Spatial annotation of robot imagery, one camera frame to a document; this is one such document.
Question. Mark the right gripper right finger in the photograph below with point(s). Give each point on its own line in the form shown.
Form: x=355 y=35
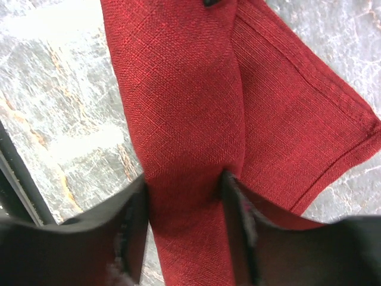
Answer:
x=272 y=246

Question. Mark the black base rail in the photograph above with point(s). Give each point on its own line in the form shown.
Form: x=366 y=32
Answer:
x=20 y=196

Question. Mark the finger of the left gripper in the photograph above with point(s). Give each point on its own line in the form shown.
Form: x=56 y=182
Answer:
x=209 y=3

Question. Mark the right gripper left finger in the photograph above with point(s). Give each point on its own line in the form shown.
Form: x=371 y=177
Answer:
x=102 y=246

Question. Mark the dark red cloth napkin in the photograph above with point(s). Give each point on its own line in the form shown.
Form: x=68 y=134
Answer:
x=227 y=87

